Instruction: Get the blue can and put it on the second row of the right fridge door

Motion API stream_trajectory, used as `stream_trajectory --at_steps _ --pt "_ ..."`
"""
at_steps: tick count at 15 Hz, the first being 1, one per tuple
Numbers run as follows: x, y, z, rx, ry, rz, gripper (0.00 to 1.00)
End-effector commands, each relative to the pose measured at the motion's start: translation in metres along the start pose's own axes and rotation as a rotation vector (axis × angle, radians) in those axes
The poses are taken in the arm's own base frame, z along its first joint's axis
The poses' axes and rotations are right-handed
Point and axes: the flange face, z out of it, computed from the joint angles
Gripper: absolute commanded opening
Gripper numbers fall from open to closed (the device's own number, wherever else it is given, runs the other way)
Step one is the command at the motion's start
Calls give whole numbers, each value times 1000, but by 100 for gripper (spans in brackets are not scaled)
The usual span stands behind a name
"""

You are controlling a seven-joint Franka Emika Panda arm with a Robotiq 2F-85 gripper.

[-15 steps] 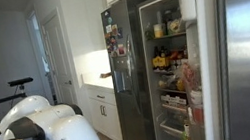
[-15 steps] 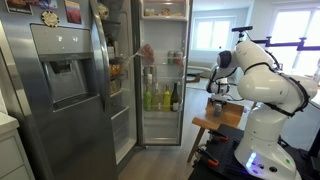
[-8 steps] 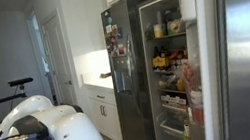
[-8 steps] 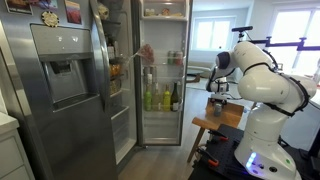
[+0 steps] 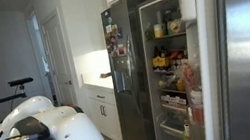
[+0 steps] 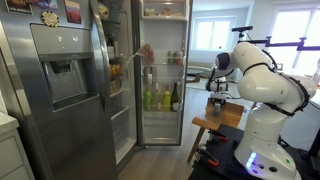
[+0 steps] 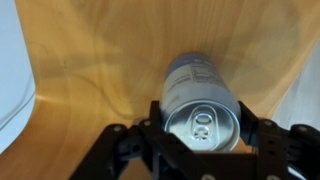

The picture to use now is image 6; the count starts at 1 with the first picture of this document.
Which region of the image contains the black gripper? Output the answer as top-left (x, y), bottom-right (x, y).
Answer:
top-left (209, 90), bottom-right (230, 109)

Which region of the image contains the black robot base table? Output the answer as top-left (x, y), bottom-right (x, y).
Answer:
top-left (188, 123), bottom-right (320, 180)

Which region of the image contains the red silver can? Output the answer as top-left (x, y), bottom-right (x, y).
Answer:
top-left (175, 50), bottom-right (185, 66)

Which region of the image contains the green silver can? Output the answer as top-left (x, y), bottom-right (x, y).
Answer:
top-left (167, 50), bottom-right (176, 66)

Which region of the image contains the stainless steel fridge body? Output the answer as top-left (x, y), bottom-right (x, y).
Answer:
top-left (96, 0), bottom-right (141, 169)

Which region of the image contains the fridge door with dispenser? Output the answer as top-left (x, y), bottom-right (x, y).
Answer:
top-left (0, 0), bottom-right (118, 180)

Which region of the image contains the wooden stool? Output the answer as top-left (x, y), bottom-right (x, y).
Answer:
top-left (186, 98), bottom-right (246, 164)

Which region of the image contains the black orange clamp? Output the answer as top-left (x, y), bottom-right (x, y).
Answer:
top-left (207, 128), bottom-right (230, 143)
top-left (195, 147), bottom-right (220, 168)

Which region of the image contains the dark wine bottle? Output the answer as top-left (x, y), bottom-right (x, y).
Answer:
top-left (170, 81), bottom-right (180, 113)

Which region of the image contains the yellow green bottle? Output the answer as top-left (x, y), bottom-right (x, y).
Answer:
top-left (162, 83), bottom-right (172, 113)

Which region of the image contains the pale clear bottle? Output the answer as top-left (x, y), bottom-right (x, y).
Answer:
top-left (152, 82), bottom-right (163, 112)

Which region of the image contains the green glass bottle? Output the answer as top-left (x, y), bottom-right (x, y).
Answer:
top-left (143, 83), bottom-right (153, 112)

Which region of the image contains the small window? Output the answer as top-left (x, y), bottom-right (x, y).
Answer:
top-left (190, 15), bottom-right (237, 53)

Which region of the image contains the red mesh produce bag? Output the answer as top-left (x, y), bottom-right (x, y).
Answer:
top-left (128, 43), bottom-right (156, 65)

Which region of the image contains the large window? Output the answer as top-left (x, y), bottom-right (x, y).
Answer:
top-left (268, 4), bottom-right (320, 76)

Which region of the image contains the pale food bag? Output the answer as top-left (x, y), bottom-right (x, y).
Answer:
top-left (96, 1), bottom-right (111, 21)

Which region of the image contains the red photo magnet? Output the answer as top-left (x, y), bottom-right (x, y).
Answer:
top-left (63, 0), bottom-right (83, 25)

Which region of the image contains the round patterned magnet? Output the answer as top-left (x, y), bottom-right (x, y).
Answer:
top-left (40, 10), bottom-right (60, 28)

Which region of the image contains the colourful picture magnet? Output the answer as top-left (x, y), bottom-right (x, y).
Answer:
top-left (32, 0), bottom-right (59, 10)

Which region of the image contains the white base cabinet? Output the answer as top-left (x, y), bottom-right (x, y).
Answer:
top-left (0, 111), bottom-right (35, 180)

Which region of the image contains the framed photo magnet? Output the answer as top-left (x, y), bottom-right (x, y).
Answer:
top-left (4, 0), bottom-right (34, 15)

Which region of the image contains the black stereo camera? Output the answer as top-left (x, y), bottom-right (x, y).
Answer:
top-left (231, 25), bottom-right (254, 33)

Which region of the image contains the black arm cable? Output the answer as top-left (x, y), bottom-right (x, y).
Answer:
top-left (242, 49), bottom-right (312, 118)

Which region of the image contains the metal frame bar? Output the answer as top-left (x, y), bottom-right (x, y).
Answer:
top-left (247, 35), bottom-right (320, 52)

